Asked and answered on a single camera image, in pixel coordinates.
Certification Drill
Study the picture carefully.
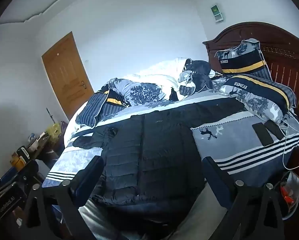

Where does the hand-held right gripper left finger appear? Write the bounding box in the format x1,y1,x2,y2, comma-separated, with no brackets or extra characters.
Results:
22,155,104,240

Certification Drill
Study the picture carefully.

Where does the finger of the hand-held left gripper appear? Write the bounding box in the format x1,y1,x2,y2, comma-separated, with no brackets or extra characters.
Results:
19,160,40,183

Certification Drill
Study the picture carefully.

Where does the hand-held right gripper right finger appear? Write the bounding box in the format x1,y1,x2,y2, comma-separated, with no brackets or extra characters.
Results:
202,156,286,240

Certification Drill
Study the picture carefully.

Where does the black puffer jacket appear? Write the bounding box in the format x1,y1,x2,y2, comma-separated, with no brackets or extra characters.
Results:
73,97,247,209

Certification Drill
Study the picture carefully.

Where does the yellow box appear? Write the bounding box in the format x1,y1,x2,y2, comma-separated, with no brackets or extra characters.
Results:
10,155,25,171

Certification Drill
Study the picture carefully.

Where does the white and black small appliance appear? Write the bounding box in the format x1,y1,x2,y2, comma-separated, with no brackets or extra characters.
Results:
16,146,30,163

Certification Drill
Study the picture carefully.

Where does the cluttered dark side table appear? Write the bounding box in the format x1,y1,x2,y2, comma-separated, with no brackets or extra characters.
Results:
0,132,61,193

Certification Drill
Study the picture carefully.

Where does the blue striped deer-print bed sheet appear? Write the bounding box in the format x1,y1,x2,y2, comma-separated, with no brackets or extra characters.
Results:
43,90,299,240

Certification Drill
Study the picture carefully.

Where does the yellow plastic bag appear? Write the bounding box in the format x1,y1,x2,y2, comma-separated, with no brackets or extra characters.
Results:
45,122,63,143

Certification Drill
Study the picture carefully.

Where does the black smartphone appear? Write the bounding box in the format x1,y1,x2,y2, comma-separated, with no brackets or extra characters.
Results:
264,119,285,141
252,123,274,147

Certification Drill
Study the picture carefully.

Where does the blue pinstriped pillow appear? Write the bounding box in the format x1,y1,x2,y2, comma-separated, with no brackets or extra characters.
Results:
75,92,130,128

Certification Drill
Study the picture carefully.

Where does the clear plastic bag with red item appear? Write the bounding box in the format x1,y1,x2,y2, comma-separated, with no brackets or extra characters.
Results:
280,171,299,212

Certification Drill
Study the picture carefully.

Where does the deer-print pillow with yellow stripe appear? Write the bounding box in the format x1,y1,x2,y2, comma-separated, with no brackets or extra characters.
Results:
219,74,298,126
214,38,273,76

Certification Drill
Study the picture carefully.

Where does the brown wooden door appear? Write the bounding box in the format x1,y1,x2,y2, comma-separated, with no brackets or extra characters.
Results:
41,31,95,120

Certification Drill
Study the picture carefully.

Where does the white and blue tree-print duvet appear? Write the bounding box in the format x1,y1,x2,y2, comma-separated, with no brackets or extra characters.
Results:
99,57,216,108

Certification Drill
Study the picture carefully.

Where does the dark wooden headboard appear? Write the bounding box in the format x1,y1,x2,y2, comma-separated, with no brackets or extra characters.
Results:
203,22,299,117

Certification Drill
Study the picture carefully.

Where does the white charging cable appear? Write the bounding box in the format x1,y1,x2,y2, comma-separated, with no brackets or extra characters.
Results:
276,110,299,170

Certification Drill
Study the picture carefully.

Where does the green and white wall panel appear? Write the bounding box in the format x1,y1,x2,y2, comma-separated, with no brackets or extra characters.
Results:
210,4,225,24

